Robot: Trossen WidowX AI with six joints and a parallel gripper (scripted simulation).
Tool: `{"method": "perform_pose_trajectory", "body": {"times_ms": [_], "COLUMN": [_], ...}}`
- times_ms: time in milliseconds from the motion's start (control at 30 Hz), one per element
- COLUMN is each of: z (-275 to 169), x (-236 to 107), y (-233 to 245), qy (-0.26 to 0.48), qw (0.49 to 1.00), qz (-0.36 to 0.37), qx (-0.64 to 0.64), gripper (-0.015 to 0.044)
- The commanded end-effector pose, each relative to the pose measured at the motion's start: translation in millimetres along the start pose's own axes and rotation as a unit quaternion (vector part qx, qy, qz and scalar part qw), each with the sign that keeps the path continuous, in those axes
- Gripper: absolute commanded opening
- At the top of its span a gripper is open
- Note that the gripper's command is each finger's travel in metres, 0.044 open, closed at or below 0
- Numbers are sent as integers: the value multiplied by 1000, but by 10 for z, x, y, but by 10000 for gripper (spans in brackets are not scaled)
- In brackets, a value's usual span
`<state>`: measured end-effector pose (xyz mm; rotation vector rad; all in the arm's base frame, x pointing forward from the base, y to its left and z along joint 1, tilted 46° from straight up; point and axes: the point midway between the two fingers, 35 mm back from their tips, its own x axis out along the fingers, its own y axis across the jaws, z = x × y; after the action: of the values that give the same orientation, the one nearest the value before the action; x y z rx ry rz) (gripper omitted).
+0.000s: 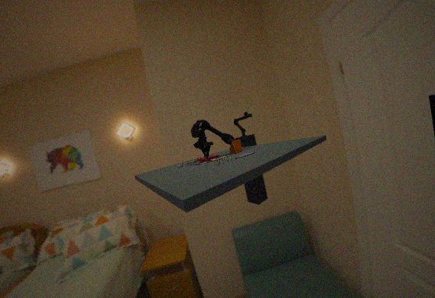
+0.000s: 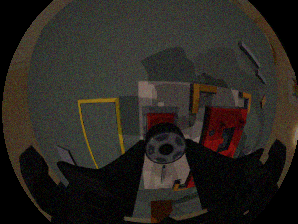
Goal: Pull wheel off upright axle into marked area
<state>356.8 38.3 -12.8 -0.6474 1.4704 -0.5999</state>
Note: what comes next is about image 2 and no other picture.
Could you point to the yellow rectangular outline on table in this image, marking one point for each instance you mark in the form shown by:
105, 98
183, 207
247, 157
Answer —
104, 100

